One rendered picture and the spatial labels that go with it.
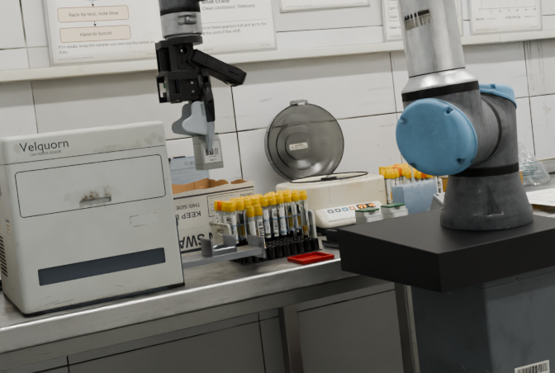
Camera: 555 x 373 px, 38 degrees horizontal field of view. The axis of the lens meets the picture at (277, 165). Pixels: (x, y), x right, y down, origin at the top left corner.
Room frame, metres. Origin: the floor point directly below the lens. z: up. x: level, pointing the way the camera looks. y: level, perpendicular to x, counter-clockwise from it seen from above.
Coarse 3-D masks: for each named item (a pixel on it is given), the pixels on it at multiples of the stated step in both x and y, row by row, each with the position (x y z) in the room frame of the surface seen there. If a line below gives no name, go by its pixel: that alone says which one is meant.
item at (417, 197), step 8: (408, 184) 1.82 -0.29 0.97; (416, 184) 1.81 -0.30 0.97; (424, 184) 1.82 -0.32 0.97; (432, 184) 1.83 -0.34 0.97; (392, 192) 1.82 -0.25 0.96; (400, 192) 1.80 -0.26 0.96; (408, 192) 1.79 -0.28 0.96; (416, 192) 1.81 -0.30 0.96; (424, 192) 1.82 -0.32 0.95; (432, 192) 1.83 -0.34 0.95; (392, 200) 1.82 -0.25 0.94; (400, 200) 1.80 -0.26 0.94; (408, 200) 1.79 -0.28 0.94; (416, 200) 1.81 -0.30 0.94; (424, 200) 1.82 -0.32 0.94; (408, 208) 1.79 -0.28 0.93; (416, 208) 1.80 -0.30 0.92; (424, 208) 1.82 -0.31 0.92
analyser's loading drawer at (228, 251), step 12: (204, 240) 1.52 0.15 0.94; (228, 240) 1.54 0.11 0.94; (252, 240) 1.57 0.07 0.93; (204, 252) 1.53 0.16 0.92; (216, 252) 1.50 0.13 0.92; (228, 252) 1.51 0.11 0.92; (240, 252) 1.51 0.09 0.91; (252, 252) 1.52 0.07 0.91; (264, 252) 1.54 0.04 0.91; (192, 264) 1.48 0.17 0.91; (204, 264) 1.49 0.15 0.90
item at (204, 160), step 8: (200, 136) 1.51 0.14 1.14; (216, 136) 1.52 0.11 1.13; (192, 144) 1.54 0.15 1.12; (200, 144) 1.51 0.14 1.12; (216, 144) 1.52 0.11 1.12; (200, 152) 1.51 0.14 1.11; (208, 152) 1.51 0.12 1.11; (216, 152) 1.51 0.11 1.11; (200, 160) 1.51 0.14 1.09; (208, 160) 1.51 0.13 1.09; (216, 160) 1.51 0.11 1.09; (200, 168) 1.52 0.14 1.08; (208, 168) 1.51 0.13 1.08
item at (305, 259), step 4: (316, 252) 1.61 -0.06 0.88; (292, 256) 1.59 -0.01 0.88; (296, 256) 1.59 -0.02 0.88; (300, 256) 1.59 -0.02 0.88; (304, 256) 1.60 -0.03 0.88; (308, 256) 1.60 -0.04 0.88; (312, 256) 1.60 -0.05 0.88; (316, 256) 1.59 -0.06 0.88; (320, 256) 1.59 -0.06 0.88; (324, 256) 1.55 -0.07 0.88; (328, 256) 1.55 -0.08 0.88; (332, 256) 1.55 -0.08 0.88; (288, 260) 1.58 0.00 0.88; (292, 260) 1.56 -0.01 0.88; (296, 260) 1.55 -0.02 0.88; (300, 260) 1.53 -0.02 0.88; (304, 260) 1.53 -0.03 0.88; (308, 260) 1.53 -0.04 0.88; (312, 260) 1.53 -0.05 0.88; (316, 260) 1.54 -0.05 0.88; (320, 260) 1.54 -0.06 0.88; (324, 260) 1.54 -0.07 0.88; (304, 264) 1.52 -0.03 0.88
